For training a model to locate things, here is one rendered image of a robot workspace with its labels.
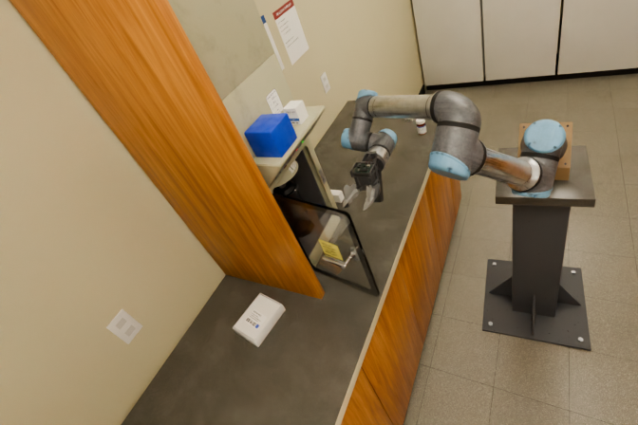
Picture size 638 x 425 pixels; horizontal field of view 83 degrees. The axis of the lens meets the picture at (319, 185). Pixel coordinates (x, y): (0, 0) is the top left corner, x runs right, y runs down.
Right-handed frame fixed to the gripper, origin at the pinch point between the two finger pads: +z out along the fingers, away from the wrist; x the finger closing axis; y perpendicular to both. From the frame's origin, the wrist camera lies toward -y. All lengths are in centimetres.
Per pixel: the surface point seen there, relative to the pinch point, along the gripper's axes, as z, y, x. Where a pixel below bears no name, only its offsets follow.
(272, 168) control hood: 7.9, 21.8, -17.4
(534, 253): -51, -75, 48
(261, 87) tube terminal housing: -11.3, 37.6, -25.9
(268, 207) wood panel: 15.9, 13.9, -17.7
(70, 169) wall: 32, 39, -69
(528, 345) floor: -34, -128, 48
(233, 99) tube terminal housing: 1.3, 41.2, -25.9
